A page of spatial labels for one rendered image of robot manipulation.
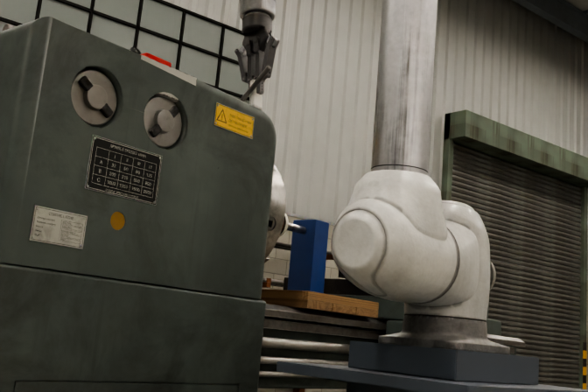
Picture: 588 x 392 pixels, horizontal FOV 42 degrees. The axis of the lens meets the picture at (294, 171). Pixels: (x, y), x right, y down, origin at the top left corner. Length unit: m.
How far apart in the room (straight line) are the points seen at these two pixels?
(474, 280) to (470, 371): 0.17
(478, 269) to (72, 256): 0.71
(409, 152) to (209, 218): 0.40
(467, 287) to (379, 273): 0.24
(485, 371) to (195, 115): 0.69
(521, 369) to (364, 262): 0.40
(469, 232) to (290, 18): 9.77
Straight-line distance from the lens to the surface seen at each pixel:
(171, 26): 9.86
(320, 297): 1.85
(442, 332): 1.43
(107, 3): 9.51
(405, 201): 1.27
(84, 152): 1.29
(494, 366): 1.42
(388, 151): 1.33
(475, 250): 1.44
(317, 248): 2.06
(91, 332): 1.30
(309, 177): 10.80
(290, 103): 10.74
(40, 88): 1.26
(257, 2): 1.92
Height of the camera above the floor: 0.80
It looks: 12 degrees up
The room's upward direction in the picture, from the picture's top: 5 degrees clockwise
